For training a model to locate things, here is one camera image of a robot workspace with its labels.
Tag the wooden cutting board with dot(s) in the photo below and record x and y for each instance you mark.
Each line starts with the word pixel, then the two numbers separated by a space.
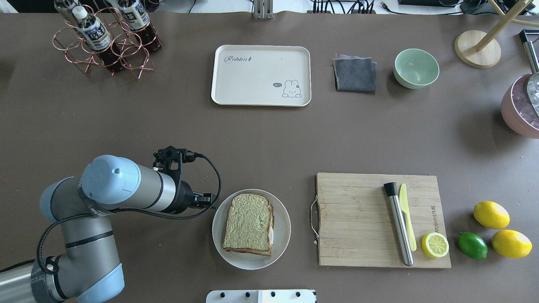
pixel 356 223

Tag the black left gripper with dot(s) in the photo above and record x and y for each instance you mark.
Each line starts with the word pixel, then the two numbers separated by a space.
pixel 183 199

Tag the yellow plastic knife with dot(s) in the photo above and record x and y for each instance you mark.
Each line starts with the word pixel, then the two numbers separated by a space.
pixel 403 198

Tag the green lime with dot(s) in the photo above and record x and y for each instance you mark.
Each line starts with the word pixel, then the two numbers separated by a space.
pixel 472 245

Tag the clear plastic ice cubes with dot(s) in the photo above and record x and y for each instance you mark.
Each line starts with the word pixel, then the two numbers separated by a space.
pixel 533 92

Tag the dark grey folded cloth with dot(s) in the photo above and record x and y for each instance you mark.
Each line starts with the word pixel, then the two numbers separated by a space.
pixel 355 74

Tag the half lemon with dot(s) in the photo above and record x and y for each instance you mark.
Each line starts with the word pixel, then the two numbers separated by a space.
pixel 435 245

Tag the wooden mug tree stand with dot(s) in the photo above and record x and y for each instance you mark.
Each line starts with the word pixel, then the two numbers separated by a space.
pixel 479 49

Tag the mint green bowl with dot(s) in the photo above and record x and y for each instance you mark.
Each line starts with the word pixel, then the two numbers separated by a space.
pixel 415 68

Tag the pink bowl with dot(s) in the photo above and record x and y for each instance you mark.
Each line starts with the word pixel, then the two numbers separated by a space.
pixel 517 110

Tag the copper wire bottle rack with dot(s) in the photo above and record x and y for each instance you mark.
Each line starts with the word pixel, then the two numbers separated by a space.
pixel 134 57

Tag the bread slice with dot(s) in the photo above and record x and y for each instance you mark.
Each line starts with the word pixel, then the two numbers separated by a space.
pixel 248 221
pixel 250 251

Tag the yellow lemon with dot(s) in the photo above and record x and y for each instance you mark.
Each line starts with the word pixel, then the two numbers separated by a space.
pixel 512 244
pixel 491 215

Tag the white plate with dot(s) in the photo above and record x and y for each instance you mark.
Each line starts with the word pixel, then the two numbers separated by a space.
pixel 247 261

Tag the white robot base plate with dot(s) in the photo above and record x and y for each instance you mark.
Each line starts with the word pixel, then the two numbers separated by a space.
pixel 262 296

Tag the tea bottle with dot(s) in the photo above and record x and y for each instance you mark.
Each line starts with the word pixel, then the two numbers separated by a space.
pixel 98 38
pixel 65 7
pixel 136 17

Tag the metal ice scoop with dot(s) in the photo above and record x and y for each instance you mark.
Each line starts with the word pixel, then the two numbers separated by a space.
pixel 529 49

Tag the cream rabbit tray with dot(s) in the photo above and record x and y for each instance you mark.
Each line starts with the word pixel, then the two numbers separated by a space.
pixel 261 75

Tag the fried egg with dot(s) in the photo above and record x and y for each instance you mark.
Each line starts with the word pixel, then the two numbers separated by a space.
pixel 271 236

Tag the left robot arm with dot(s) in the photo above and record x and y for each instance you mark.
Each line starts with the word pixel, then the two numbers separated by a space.
pixel 76 256

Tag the metal muddler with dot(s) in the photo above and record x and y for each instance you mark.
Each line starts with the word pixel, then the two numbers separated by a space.
pixel 400 223

